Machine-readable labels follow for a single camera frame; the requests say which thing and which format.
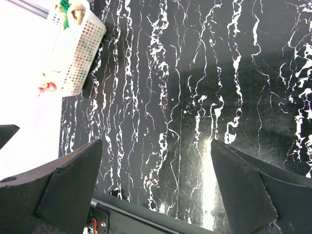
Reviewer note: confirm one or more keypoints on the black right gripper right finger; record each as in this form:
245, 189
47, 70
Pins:
260, 198

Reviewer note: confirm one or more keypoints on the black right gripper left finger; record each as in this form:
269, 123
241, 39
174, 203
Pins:
53, 198

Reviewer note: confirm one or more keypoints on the salmon pink t shirt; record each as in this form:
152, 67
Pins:
47, 82

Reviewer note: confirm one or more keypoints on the white plastic laundry basket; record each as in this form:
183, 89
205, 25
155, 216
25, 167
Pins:
71, 51

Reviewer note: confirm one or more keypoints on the beige t shirt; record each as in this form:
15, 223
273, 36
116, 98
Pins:
75, 14

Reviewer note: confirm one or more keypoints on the green t shirt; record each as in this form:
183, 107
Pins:
64, 6

